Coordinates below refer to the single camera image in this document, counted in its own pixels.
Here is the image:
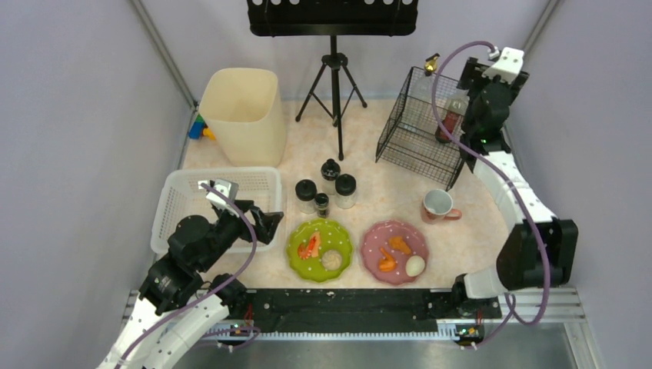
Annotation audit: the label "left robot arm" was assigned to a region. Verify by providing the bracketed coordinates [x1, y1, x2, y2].
[99, 200, 284, 368]

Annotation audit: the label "toy white egg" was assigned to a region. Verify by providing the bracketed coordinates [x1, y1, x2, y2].
[405, 254, 426, 278]

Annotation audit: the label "toy shrimp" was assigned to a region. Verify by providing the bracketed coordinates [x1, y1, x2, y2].
[298, 231, 321, 260]

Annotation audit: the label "black tripod music stand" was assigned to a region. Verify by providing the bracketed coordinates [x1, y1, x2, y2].
[247, 1, 418, 161]

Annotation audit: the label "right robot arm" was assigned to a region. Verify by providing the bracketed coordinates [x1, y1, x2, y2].
[454, 57, 578, 325]

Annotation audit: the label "glass bottle gold stopper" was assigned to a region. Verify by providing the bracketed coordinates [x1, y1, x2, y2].
[411, 53, 440, 102]

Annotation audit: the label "shiny black-lid spice jar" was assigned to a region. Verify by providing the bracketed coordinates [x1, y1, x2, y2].
[320, 158, 341, 195]

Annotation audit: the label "toy fried chicken piece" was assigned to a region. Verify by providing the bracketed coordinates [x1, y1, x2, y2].
[388, 236, 413, 255]

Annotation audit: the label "small pepper shaker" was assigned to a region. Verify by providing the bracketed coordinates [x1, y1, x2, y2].
[314, 193, 330, 218]

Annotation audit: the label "cream plastic waste bin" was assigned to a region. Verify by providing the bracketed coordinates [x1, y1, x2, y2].
[198, 68, 287, 167]

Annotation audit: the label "pink ceramic mug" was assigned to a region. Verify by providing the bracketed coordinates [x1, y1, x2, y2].
[420, 189, 462, 224]

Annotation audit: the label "white plastic perforated basket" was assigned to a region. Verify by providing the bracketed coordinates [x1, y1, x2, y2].
[150, 167, 284, 255]

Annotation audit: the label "black-lid clear jar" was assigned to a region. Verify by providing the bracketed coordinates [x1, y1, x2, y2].
[335, 174, 357, 209]

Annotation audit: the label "tall sauce bottle black cap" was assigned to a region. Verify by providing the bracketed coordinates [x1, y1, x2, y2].
[442, 92, 468, 135]

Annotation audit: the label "toy dumpling bun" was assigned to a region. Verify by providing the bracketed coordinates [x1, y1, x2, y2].
[321, 250, 343, 271]

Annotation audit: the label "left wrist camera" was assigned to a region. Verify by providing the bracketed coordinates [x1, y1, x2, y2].
[198, 179, 238, 213]

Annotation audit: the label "black wire basket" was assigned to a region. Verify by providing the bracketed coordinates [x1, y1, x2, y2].
[375, 66, 466, 190]

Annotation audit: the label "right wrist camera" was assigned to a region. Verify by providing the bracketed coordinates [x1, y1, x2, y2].
[482, 47, 524, 84]

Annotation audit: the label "pink polka dot plate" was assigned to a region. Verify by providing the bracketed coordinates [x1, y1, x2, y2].
[360, 220, 430, 286]

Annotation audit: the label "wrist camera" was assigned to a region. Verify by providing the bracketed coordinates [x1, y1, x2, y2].
[198, 179, 238, 213]
[482, 47, 524, 84]

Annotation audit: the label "green polka dot plate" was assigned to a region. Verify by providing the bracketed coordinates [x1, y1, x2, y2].
[285, 218, 354, 283]

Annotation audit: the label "colourful toy blocks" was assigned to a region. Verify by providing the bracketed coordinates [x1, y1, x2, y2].
[188, 114, 216, 141]

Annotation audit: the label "black-lid jar white beads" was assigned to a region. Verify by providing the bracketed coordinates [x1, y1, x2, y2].
[294, 179, 317, 214]

